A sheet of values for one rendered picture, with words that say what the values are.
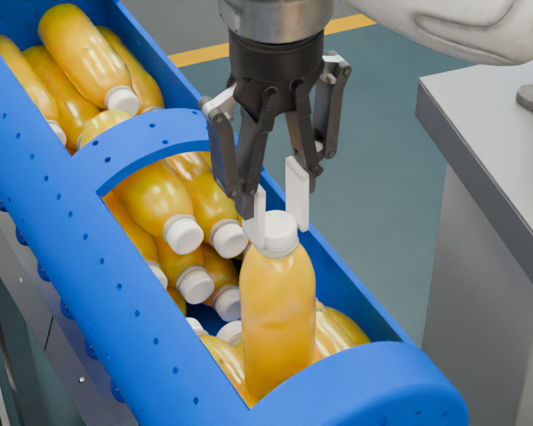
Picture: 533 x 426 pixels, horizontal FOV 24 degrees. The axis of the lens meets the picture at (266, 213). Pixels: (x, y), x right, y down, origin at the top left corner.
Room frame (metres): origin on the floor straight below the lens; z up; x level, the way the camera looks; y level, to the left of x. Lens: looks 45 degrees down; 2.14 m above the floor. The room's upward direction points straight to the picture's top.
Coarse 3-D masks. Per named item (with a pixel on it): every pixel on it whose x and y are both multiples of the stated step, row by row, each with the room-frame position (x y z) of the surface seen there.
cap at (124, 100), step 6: (120, 90) 1.24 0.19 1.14; (126, 90) 1.24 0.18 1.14; (114, 96) 1.23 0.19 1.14; (120, 96) 1.22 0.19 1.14; (126, 96) 1.22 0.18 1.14; (132, 96) 1.23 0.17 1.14; (108, 102) 1.23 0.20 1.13; (114, 102) 1.22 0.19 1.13; (120, 102) 1.22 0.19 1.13; (126, 102) 1.22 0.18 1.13; (132, 102) 1.23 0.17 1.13; (138, 102) 1.23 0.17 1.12; (108, 108) 1.23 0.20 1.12; (114, 108) 1.21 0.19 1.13; (120, 108) 1.22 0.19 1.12; (126, 108) 1.22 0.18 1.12; (132, 108) 1.23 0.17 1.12; (138, 108) 1.23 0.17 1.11; (132, 114) 1.23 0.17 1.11
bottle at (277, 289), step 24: (264, 264) 0.76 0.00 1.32; (288, 264) 0.76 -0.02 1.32; (240, 288) 0.77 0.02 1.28; (264, 288) 0.75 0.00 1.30; (288, 288) 0.75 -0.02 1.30; (312, 288) 0.76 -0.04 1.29; (240, 312) 0.77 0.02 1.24; (264, 312) 0.74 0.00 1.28; (288, 312) 0.74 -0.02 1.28; (312, 312) 0.76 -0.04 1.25; (264, 336) 0.74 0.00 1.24; (288, 336) 0.74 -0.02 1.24; (312, 336) 0.76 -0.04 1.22; (264, 360) 0.74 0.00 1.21; (288, 360) 0.74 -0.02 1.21; (312, 360) 0.76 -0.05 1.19; (264, 384) 0.74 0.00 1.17
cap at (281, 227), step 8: (272, 216) 0.79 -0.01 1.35; (280, 216) 0.79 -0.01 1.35; (288, 216) 0.79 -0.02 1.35; (272, 224) 0.78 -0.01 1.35; (280, 224) 0.78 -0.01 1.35; (288, 224) 0.78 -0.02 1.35; (296, 224) 0.78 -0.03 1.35; (272, 232) 0.77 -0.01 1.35; (280, 232) 0.77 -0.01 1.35; (288, 232) 0.77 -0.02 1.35; (296, 232) 0.78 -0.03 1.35; (272, 240) 0.76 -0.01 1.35; (280, 240) 0.76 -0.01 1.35; (288, 240) 0.77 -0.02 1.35; (264, 248) 0.77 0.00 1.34; (272, 248) 0.76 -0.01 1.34; (280, 248) 0.76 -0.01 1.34
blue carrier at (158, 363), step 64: (0, 0) 1.40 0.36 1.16; (64, 0) 1.45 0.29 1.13; (0, 64) 1.21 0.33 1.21; (0, 128) 1.13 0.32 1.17; (128, 128) 1.05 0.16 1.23; (192, 128) 1.06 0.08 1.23; (0, 192) 1.09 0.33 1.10; (64, 192) 1.00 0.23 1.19; (64, 256) 0.94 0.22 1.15; (128, 256) 0.88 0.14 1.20; (320, 256) 0.98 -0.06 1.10; (128, 320) 0.82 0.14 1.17; (384, 320) 0.85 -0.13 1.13; (128, 384) 0.78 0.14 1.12; (192, 384) 0.73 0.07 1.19; (320, 384) 0.69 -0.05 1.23; (384, 384) 0.70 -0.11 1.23; (448, 384) 0.73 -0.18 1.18
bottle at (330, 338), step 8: (320, 304) 0.87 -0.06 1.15; (320, 312) 0.85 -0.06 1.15; (328, 312) 0.86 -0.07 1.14; (320, 320) 0.84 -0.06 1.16; (328, 320) 0.84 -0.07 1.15; (320, 328) 0.82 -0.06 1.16; (328, 328) 0.83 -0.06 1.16; (336, 328) 0.83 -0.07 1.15; (320, 336) 0.81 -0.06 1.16; (328, 336) 0.81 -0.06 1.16; (336, 336) 0.81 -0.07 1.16; (344, 336) 0.82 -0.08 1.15; (320, 344) 0.80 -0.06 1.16; (328, 344) 0.80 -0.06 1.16; (336, 344) 0.80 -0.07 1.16; (344, 344) 0.80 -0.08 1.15; (352, 344) 0.81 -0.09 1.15; (320, 352) 0.79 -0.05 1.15; (328, 352) 0.79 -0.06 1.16; (336, 352) 0.79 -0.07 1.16
